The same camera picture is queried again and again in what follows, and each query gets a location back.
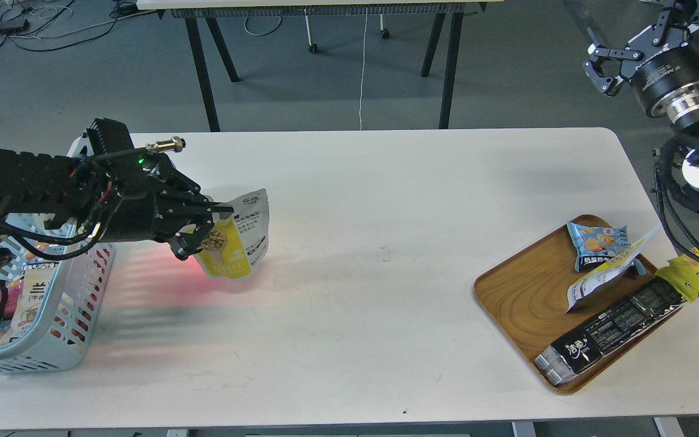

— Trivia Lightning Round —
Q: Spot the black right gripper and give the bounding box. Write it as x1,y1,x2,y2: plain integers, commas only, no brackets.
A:
584,1,699,117

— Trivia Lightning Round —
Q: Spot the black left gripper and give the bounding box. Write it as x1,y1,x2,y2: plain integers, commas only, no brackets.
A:
100,155,235,261

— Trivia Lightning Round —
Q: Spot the yellow nut snack pouch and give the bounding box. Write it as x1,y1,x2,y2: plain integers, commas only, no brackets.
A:
202,188,270,280

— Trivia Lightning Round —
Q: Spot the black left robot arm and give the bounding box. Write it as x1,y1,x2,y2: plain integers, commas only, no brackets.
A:
0,117,235,272

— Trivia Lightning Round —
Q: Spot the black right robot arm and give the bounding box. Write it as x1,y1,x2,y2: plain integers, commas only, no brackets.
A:
565,1,699,262

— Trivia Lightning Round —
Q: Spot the blue chip snack bag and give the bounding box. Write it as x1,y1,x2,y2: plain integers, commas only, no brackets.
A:
566,222,630,272

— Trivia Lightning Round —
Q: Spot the white yellow snack pouch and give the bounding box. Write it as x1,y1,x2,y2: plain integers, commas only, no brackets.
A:
566,225,662,313

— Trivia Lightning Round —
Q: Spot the light blue plastic basket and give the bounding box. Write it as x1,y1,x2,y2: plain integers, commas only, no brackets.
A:
0,137,115,373

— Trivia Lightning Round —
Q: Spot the yellow cartoon snack bag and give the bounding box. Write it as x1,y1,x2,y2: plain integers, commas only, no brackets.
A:
655,247,699,302

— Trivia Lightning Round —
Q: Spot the black barcode scanner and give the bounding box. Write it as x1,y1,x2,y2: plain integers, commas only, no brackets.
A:
181,225,214,279

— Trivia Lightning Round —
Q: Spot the black leg background table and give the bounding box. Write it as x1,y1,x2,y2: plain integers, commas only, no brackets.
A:
137,0,505,132

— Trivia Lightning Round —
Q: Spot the wooden tray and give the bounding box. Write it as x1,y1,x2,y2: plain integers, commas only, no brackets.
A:
474,226,681,395

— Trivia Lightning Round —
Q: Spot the black long cracker package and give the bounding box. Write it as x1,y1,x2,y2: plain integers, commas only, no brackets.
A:
533,277,687,385

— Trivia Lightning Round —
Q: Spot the white hanging cable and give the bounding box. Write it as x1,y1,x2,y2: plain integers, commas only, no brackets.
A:
358,12,370,130

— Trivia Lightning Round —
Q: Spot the floor cables and adapter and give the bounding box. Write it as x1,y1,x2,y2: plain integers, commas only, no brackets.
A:
0,0,144,78

